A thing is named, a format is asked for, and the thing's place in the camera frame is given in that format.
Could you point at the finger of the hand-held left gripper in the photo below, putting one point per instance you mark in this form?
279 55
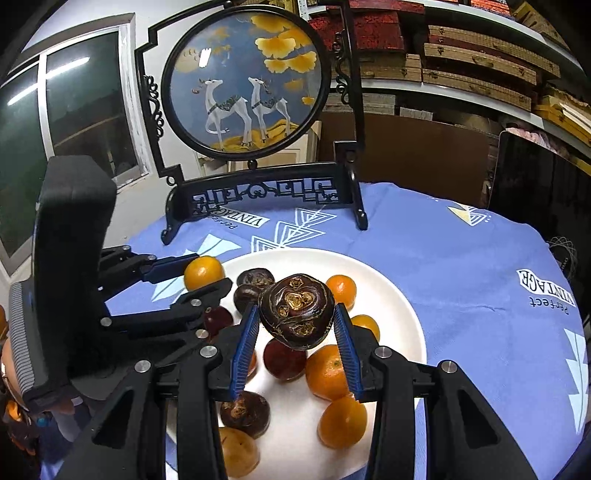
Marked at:
198 300
161 269

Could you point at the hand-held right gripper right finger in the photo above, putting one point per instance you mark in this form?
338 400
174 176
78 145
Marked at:
346 357

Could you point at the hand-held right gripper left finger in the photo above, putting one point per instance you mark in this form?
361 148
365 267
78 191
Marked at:
244 357

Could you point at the large orange mandarin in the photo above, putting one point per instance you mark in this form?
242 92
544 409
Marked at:
325 374

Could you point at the small yellow-orange mandarin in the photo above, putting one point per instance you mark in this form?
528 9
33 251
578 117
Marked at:
204 272
239 452

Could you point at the white round plate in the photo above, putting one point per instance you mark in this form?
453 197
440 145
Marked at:
397 323

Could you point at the dark brown water chestnut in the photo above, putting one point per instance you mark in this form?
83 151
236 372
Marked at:
246 298
247 415
255 278
295 310

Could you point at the small orange mandarin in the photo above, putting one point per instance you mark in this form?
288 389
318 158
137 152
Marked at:
367 326
342 290

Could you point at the blue printed tablecloth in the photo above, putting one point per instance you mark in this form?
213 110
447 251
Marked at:
461 286

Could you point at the window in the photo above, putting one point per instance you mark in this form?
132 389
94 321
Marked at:
69 106

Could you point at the round deer picture black stand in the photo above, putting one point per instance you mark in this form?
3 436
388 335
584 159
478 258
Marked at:
244 92

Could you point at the brown cardboard sheet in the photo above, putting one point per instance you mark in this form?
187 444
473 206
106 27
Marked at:
415 152

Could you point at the black chair back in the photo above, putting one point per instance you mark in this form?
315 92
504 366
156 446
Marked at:
540 184

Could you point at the white metal shelf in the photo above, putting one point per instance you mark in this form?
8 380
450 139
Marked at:
461 94

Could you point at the shelf with stacked boxes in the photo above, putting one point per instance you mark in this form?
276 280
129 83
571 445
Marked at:
480 60

